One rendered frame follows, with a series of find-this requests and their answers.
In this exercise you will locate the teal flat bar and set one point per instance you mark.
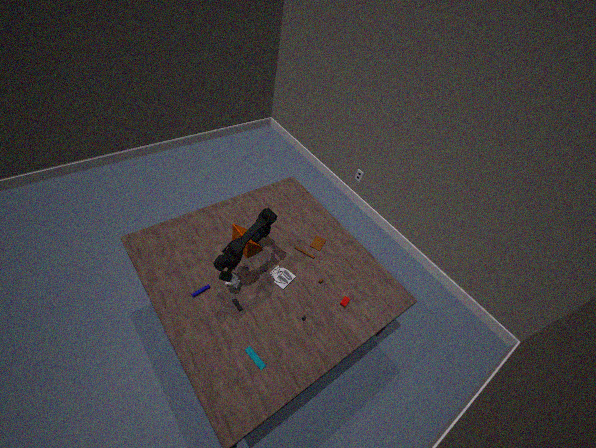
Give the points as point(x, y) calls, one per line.
point(255, 358)

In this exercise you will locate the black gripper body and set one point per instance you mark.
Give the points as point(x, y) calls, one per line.
point(226, 275)

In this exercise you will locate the blue flat bar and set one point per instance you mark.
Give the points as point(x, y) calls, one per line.
point(200, 291)

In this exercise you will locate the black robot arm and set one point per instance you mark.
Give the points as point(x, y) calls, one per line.
point(261, 228)

